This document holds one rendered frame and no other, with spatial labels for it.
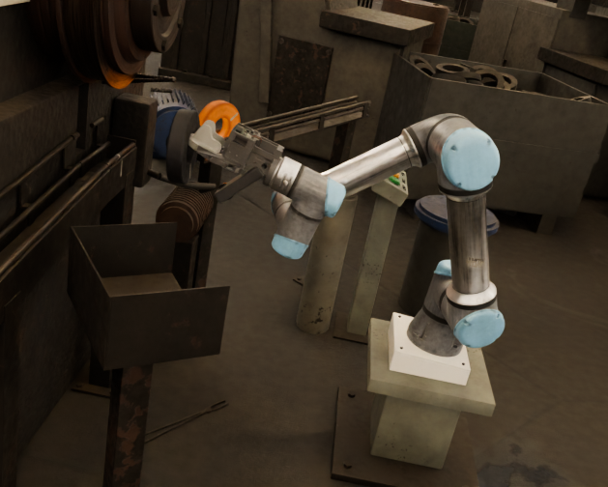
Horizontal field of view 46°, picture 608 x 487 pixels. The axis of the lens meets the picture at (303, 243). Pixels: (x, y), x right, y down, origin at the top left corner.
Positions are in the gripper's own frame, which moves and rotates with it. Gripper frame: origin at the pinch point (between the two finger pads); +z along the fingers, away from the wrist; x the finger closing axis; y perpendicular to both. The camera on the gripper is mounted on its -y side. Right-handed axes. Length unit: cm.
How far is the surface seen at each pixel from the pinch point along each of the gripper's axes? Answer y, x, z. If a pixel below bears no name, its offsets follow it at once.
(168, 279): -21.5, 18.7, -10.3
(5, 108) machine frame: -5.4, 14.0, 31.4
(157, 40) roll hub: 13.4, -10.2, 14.6
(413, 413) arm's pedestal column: -47, -15, -80
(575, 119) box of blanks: 16, -231, -147
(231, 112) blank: -10, -64, -1
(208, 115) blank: -12, -56, 4
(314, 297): -60, -75, -51
